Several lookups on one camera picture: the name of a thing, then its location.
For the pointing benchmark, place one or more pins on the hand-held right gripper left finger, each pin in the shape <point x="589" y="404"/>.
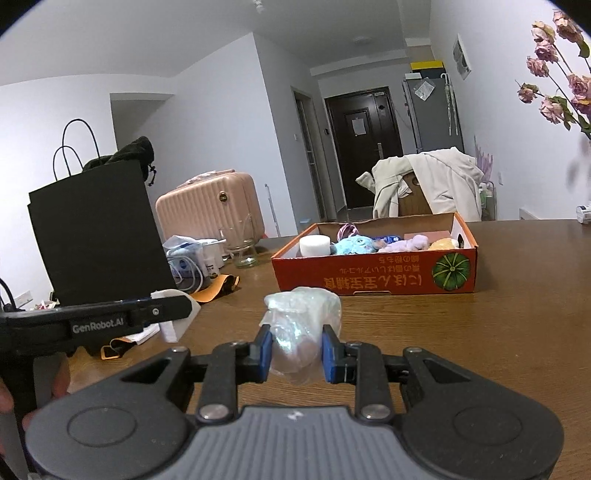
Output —
<point x="262" y="355"/>

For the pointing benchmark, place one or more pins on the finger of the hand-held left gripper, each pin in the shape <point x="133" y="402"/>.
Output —
<point x="161" y="310"/>

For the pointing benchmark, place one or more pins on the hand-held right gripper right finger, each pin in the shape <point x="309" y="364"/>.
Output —
<point x="331" y="357"/>

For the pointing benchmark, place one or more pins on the clear plastic bag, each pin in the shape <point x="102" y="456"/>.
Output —
<point x="302" y="318"/>

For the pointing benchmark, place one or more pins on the red cardboard box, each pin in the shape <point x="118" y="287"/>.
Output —
<point x="369" y="277"/>

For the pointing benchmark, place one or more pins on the pink satin scrunchie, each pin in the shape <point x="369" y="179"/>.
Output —
<point x="347" y="230"/>

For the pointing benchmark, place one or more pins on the yellow white plush toy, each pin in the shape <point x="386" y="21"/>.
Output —
<point x="442" y="244"/>

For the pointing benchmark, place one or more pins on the person's left hand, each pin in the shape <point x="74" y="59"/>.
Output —
<point x="61" y="376"/>

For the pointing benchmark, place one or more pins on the blue white mask pack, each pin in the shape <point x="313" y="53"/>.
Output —
<point x="184" y="251"/>

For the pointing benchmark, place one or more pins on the white spray bottle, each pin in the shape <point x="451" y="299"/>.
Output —
<point x="212" y="263"/>

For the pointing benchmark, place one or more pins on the black paper bag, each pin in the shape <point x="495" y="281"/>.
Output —
<point x="97" y="240"/>

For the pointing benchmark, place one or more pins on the clear glass cup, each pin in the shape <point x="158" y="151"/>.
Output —
<point x="240" y="249"/>

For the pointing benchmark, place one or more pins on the pink ribbed suitcase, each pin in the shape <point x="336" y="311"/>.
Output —
<point x="207" y="207"/>

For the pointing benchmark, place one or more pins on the white round sponge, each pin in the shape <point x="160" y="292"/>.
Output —
<point x="316" y="245"/>

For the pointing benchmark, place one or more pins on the purple towel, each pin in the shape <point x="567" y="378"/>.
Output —
<point x="415" y="242"/>

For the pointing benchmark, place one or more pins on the white broom stick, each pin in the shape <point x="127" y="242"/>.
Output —
<point x="271" y="212"/>

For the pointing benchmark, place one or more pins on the brown chair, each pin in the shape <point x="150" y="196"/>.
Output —
<point x="415" y="201"/>

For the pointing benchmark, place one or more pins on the dark wooden door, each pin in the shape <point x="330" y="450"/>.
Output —
<point x="364" y="175"/>

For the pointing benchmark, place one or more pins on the cream jacket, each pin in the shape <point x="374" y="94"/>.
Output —
<point x="452" y="180"/>

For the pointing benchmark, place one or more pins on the white door notice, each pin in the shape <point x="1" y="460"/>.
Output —
<point x="359" y="127"/>

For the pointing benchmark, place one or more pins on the grey refrigerator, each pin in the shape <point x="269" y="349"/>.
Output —
<point x="429" y="124"/>

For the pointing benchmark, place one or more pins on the white folded umbrella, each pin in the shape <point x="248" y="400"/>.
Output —
<point x="450" y="104"/>

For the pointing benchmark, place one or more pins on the clear bag on refrigerator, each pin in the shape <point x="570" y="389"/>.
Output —
<point x="424" y="90"/>

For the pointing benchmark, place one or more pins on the small white device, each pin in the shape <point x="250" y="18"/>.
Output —
<point x="584" y="214"/>

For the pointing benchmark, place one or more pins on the yellow box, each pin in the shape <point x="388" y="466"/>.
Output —
<point x="427" y="65"/>

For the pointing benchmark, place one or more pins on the dried pink flowers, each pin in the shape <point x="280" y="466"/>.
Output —
<point x="551" y="108"/>

